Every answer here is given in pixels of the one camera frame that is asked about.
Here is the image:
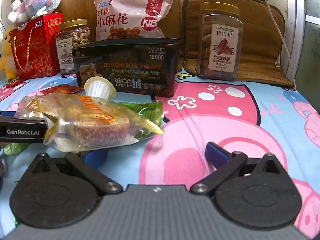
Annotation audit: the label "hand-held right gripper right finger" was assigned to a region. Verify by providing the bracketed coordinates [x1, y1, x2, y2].
[190, 141, 292, 195]

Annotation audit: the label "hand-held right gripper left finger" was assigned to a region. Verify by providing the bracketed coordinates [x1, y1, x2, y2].
[21, 150, 123, 196]

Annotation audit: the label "clear cake packet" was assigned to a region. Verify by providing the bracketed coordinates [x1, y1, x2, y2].
[14, 92, 165, 153]

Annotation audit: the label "green snack packet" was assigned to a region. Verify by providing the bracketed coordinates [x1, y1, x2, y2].
[117, 100, 164, 140]

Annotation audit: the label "black printed box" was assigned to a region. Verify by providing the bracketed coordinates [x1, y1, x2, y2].
[72, 38, 183, 98]

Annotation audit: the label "green wrapper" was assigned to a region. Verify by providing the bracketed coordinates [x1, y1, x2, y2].
[2, 142, 28, 155]

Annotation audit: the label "red flat sachet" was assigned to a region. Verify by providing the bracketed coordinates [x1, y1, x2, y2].
[6, 79, 28, 88]

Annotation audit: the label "red small snack packets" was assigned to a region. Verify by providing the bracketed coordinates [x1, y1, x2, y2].
[40, 85, 82, 97]

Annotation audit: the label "white jelly cup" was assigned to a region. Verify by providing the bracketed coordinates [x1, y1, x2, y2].
[84, 76, 116, 99]

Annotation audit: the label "yellow plush toy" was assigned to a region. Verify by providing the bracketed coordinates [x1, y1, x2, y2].
[0, 26, 19, 80]

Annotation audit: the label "red gift box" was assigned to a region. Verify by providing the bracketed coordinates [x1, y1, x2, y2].
[9, 12, 64, 79]

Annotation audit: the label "cashew jar with gold lid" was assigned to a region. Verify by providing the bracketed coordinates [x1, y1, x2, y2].
[55, 19, 91, 75]

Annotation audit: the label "pecan jar with gold lid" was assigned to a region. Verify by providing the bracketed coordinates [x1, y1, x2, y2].
[199, 2, 244, 79]

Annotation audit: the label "brown woven seat mat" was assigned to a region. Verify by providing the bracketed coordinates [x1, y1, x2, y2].
[182, 0, 294, 87]

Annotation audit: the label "pink plush toy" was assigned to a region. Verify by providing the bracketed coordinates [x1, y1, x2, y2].
[7, 0, 62, 27]

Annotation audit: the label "pink snack bag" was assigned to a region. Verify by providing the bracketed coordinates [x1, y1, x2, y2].
[93, 0, 175, 42]

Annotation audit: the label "white cable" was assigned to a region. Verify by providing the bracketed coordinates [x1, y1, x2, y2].
[254, 0, 296, 88]

